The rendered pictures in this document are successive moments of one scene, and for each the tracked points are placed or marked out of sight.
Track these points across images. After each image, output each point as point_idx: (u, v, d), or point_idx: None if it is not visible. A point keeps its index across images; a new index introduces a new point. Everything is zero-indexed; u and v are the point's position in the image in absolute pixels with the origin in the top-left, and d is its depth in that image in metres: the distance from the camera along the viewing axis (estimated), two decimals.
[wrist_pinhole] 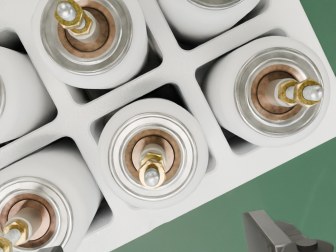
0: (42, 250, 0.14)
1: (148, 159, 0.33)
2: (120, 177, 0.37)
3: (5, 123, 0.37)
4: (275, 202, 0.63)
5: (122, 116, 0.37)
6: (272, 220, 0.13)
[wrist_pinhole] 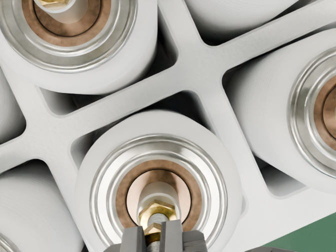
0: (127, 229, 0.15)
1: None
2: (106, 230, 0.24)
3: None
4: (306, 246, 0.50)
5: (115, 138, 0.24)
6: (180, 230, 0.14)
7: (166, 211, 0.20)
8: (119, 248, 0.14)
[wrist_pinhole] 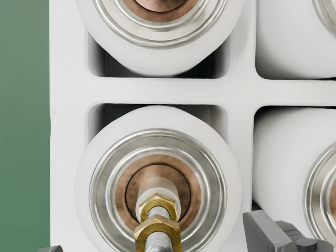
0: (42, 250, 0.14)
1: (170, 218, 0.20)
2: (155, 138, 0.24)
3: (309, 22, 0.24)
4: (3, 239, 0.50)
5: (233, 184, 0.24)
6: (272, 220, 0.13)
7: (143, 215, 0.20)
8: None
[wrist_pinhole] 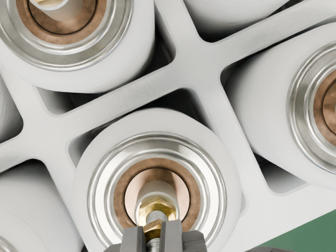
0: (127, 229, 0.15)
1: None
2: (104, 230, 0.24)
3: None
4: (308, 243, 0.50)
5: (112, 136, 0.24)
6: (179, 230, 0.14)
7: (168, 210, 0.20)
8: (119, 248, 0.14)
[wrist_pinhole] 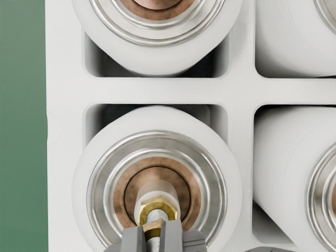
0: (127, 229, 0.15)
1: None
2: (153, 140, 0.23)
3: (309, 18, 0.23)
4: (2, 242, 0.49)
5: (233, 186, 0.24)
6: (179, 230, 0.14)
7: (143, 214, 0.20)
8: (119, 248, 0.14)
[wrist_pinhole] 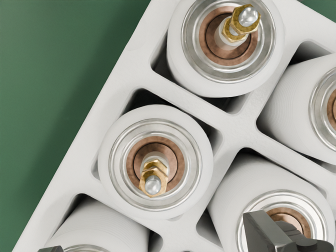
0: (42, 250, 0.14)
1: None
2: None
3: None
4: None
5: None
6: (272, 220, 0.13)
7: None
8: None
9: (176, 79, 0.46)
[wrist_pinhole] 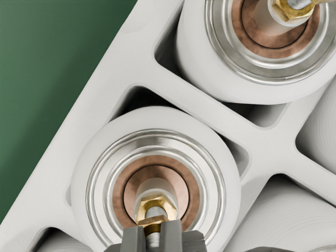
0: (128, 229, 0.15)
1: None
2: None
3: None
4: None
5: None
6: (179, 230, 0.14)
7: None
8: (119, 248, 0.14)
9: (186, 76, 0.35)
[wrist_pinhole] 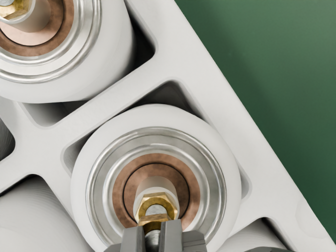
0: (128, 229, 0.15)
1: None
2: None
3: None
4: None
5: None
6: (179, 230, 0.14)
7: None
8: (119, 248, 0.14)
9: None
